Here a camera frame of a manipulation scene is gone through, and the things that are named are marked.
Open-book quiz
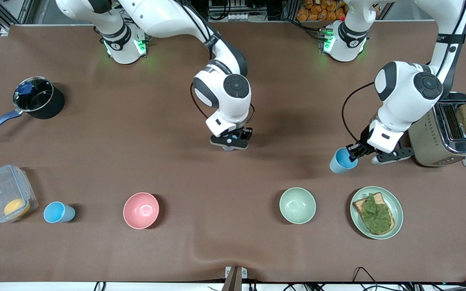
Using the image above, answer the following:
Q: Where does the pink bowl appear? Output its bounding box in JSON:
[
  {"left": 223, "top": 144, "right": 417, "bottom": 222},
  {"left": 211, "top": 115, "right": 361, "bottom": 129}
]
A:
[{"left": 123, "top": 192, "right": 160, "bottom": 230}]

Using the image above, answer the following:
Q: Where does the black saucepan blue handle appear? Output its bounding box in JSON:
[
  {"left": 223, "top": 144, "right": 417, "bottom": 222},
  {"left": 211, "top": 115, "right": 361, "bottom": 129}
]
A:
[{"left": 0, "top": 77, "right": 65, "bottom": 139}]

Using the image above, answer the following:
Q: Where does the light blue plastic cup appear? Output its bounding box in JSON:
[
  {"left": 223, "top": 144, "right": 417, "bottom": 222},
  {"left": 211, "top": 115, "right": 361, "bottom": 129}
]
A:
[
  {"left": 330, "top": 148, "right": 358, "bottom": 175},
  {"left": 43, "top": 201, "right": 76, "bottom": 224}
]

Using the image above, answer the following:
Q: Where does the black looped cable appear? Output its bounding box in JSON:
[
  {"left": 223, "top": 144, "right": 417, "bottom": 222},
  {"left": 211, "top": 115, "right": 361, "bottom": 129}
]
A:
[{"left": 352, "top": 266, "right": 379, "bottom": 291}]

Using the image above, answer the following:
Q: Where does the toast slice under lettuce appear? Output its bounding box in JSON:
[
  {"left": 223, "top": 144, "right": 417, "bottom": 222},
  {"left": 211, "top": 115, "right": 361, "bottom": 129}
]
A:
[{"left": 353, "top": 192, "right": 395, "bottom": 236}]

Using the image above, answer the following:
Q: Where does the beige chrome toaster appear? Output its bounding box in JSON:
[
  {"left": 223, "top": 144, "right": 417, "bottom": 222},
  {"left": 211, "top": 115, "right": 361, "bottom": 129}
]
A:
[{"left": 407, "top": 92, "right": 466, "bottom": 167}]

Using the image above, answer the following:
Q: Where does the pale green plate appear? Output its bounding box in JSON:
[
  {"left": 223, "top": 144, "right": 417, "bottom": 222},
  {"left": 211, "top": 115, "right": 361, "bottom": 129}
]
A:
[{"left": 350, "top": 186, "right": 404, "bottom": 240}]

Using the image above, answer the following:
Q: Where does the green lettuce leaf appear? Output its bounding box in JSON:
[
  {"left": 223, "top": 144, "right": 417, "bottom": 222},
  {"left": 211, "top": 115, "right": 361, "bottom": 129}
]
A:
[{"left": 363, "top": 194, "right": 393, "bottom": 234}]

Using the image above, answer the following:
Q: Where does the glass lid blue knob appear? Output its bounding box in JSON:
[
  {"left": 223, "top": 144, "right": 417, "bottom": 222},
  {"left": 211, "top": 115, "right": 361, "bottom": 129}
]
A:
[{"left": 13, "top": 77, "right": 54, "bottom": 113}]

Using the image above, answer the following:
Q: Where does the pale green bowl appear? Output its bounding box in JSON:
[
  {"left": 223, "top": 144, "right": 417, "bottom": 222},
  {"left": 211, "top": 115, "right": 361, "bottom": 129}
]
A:
[{"left": 279, "top": 187, "right": 317, "bottom": 224}]

